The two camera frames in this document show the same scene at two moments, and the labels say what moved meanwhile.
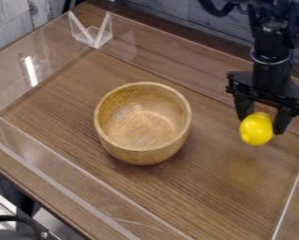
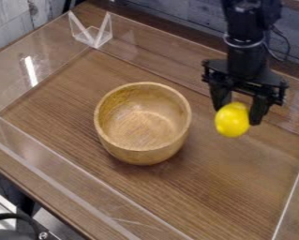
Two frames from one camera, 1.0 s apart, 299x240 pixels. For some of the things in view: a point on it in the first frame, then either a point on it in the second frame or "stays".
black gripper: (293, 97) -> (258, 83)
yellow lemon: (257, 128) -> (232, 119)
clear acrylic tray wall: (111, 123) stays
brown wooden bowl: (142, 120) stays
